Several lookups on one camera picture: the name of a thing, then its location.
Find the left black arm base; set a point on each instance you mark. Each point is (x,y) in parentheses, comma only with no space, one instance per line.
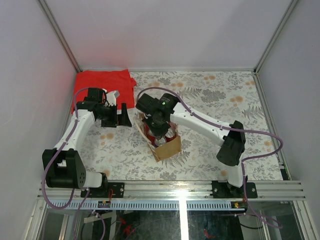
(113,190)

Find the red cola can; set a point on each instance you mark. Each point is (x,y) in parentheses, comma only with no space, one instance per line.
(173,125)
(145,128)
(151,136)
(170,135)

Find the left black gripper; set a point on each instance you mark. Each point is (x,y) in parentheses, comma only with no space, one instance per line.
(122,119)

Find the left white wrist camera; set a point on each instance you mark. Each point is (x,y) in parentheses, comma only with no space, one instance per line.
(110,98)

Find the red cola can front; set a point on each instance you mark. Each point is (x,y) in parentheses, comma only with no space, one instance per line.
(151,136)

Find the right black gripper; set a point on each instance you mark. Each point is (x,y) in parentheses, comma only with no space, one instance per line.
(159,133)

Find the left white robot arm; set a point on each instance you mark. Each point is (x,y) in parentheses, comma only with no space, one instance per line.
(63,166)

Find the purple soda can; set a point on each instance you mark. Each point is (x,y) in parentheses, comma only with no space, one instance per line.
(160,142)

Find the floral patterned table mat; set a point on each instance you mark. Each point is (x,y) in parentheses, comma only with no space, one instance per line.
(122,153)

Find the red folded cloth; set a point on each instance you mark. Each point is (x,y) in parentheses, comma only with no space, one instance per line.
(120,81)

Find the aluminium front rail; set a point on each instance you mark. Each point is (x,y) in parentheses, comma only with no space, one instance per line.
(258,190)

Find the watermelon canvas tote bag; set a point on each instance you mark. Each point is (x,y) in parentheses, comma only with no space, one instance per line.
(163,152)

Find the white slotted cable duct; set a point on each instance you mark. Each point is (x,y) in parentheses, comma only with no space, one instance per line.
(161,205)

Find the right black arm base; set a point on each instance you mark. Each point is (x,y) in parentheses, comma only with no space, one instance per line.
(225,188)

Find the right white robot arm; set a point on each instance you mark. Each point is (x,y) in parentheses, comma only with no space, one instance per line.
(228,136)

